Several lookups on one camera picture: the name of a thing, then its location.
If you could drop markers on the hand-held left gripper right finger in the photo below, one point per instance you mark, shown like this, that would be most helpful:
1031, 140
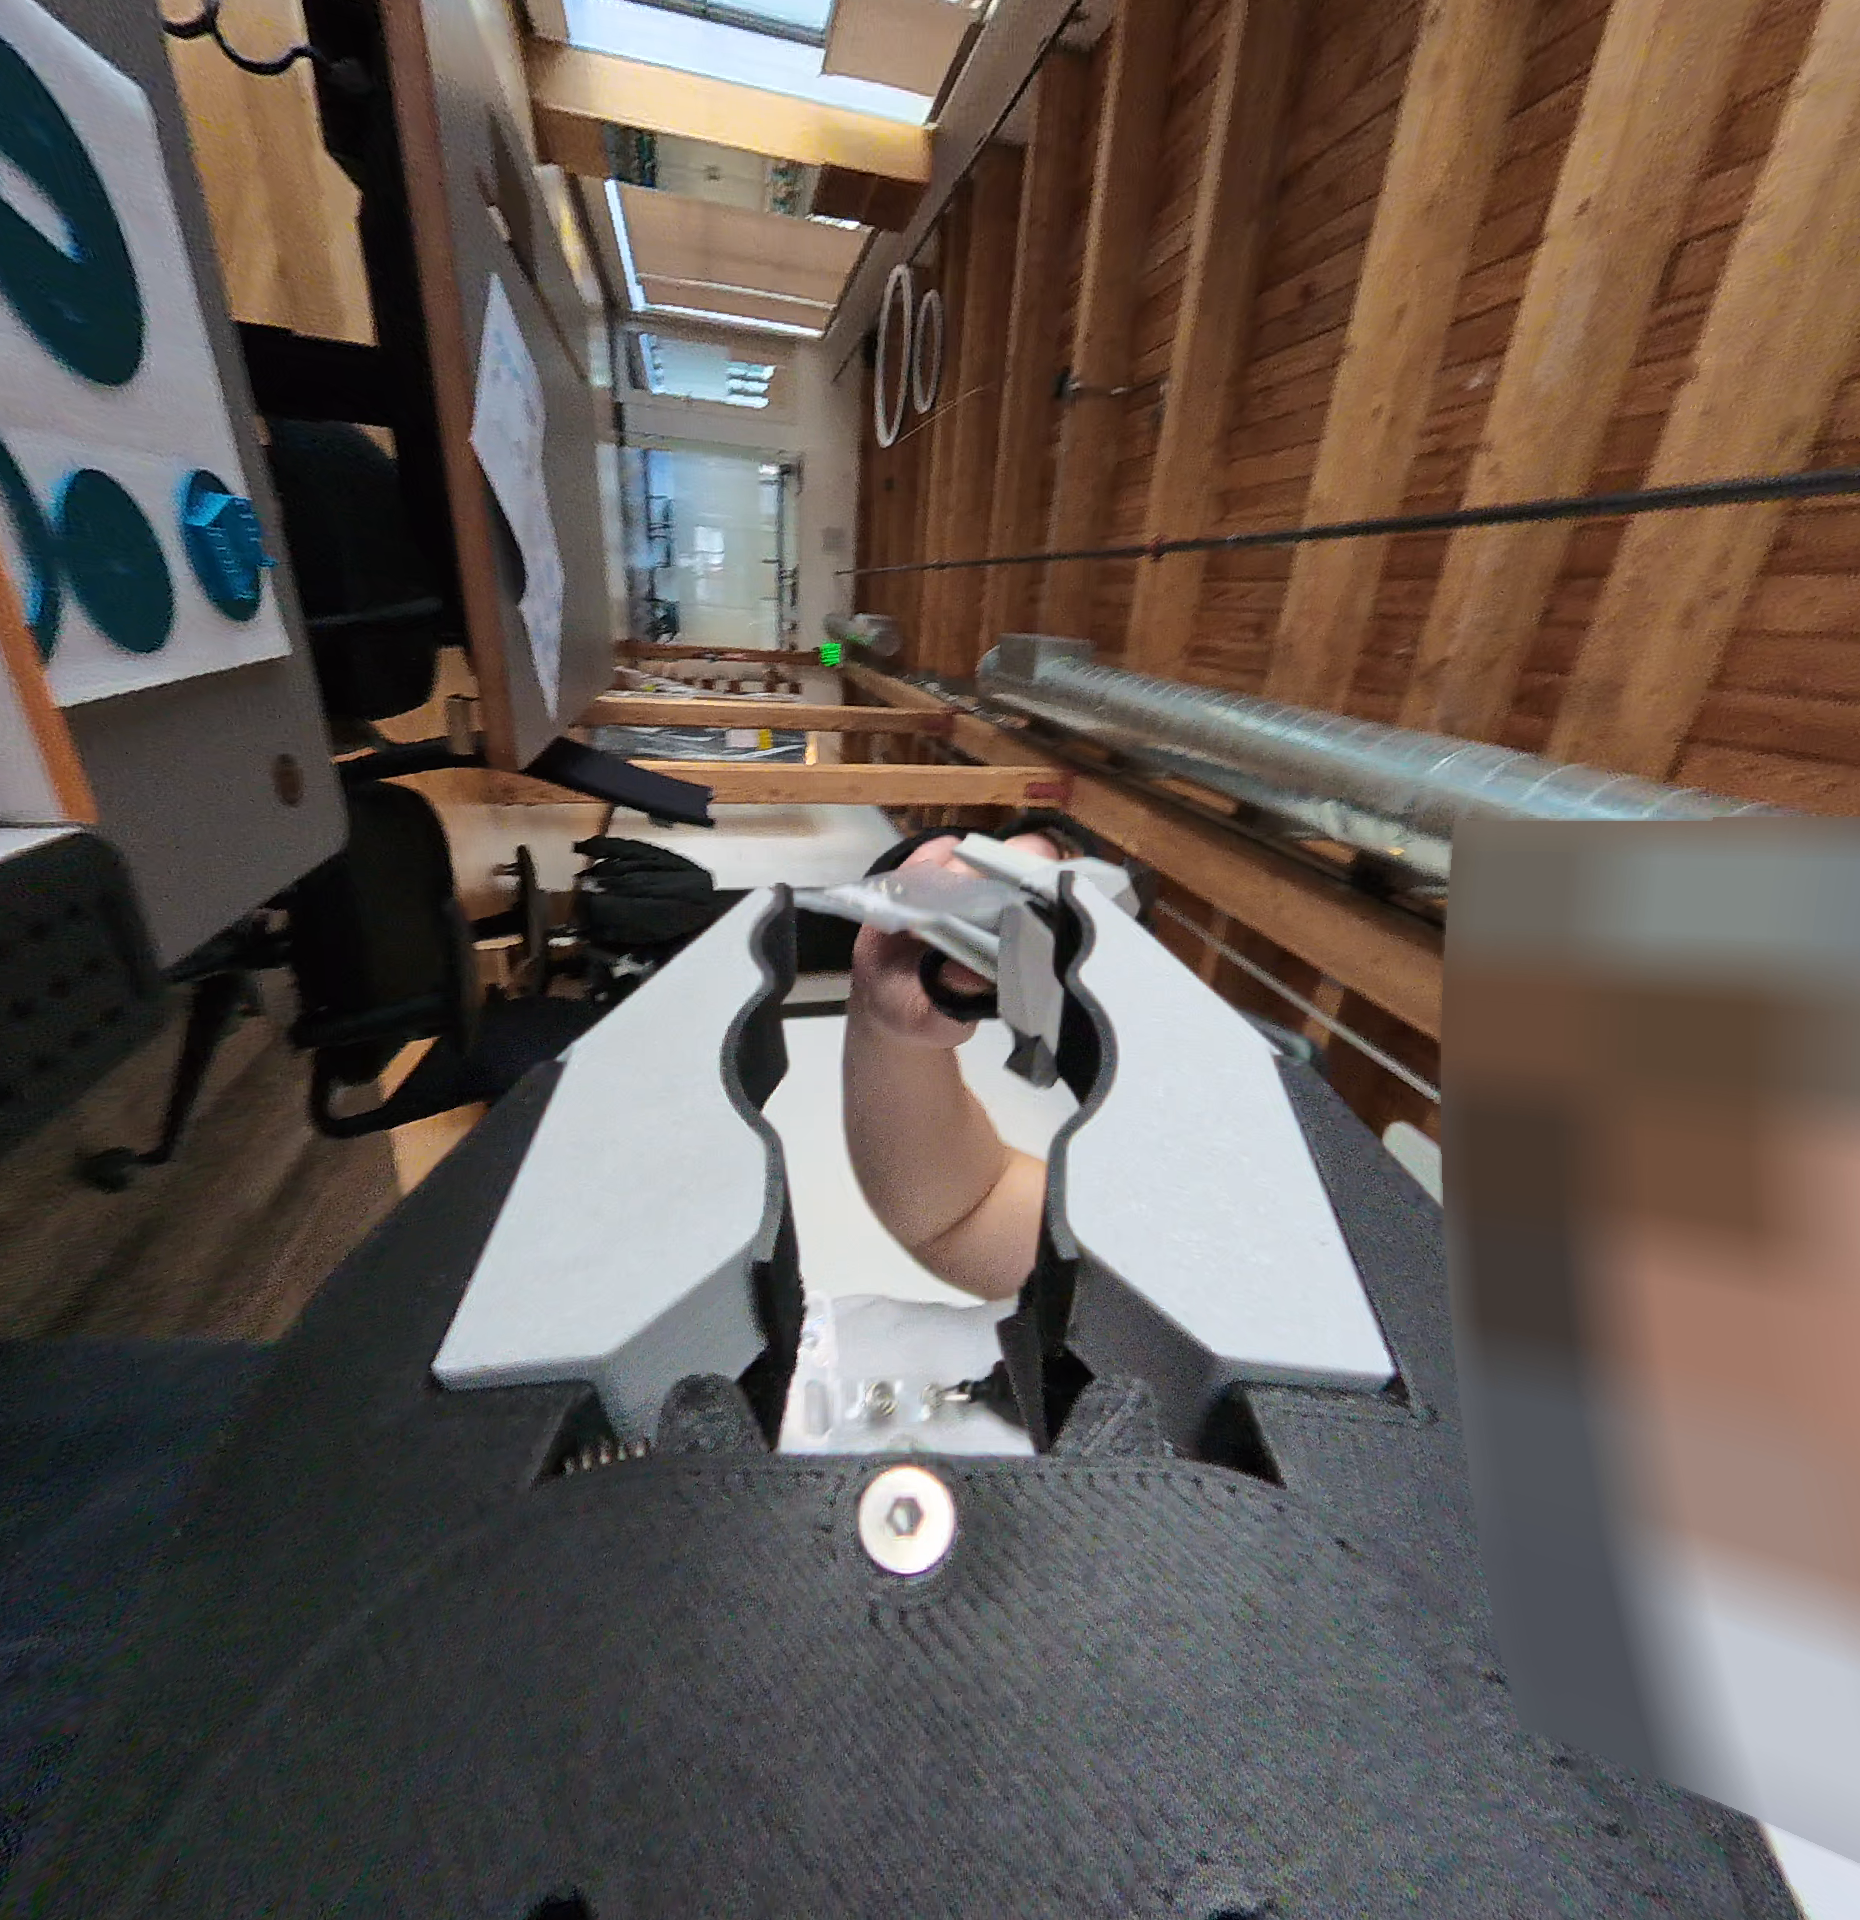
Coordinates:
1231, 1199

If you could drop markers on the white cardboard box orange trim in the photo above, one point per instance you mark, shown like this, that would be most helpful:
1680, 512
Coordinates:
1, 749

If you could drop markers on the black office chair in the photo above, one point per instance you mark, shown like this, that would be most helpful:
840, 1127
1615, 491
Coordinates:
390, 930
362, 571

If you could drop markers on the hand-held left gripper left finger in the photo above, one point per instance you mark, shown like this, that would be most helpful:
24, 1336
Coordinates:
615, 1199

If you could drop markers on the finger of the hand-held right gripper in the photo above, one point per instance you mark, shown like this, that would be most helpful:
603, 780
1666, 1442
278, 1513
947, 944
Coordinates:
1006, 861

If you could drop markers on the black ceiling rod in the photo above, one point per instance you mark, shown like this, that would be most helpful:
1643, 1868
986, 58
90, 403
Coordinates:
1471, 517

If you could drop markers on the person's white shirt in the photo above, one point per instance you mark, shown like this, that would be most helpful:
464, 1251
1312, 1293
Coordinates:
872, 1328

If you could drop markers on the small blue ribbed part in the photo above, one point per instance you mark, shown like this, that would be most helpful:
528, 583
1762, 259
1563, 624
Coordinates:
227, 543

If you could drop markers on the white foam tray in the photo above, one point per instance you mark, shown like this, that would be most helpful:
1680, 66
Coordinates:
196, 375

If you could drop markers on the small blue disc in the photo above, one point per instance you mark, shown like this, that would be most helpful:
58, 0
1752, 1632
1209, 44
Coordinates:
113, 564

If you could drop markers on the black backpack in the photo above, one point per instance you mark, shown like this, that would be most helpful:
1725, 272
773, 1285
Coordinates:
647, 883

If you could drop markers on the person's right hand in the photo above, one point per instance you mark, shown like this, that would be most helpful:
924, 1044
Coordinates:
887, 983

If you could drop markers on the person's right forearm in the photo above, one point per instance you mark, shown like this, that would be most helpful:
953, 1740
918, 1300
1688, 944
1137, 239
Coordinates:
931, 1170

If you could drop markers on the clear bag of small screws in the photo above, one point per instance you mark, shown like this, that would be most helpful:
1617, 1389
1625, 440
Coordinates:
902, 901

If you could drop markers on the silver ventilation duct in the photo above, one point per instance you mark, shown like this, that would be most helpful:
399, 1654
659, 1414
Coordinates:
1320, 759

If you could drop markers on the blue disc with square hole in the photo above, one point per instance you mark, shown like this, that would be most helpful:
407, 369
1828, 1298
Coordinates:
97, 299

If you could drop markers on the black mesh chair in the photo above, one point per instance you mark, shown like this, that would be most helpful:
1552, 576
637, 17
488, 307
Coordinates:
45, 975

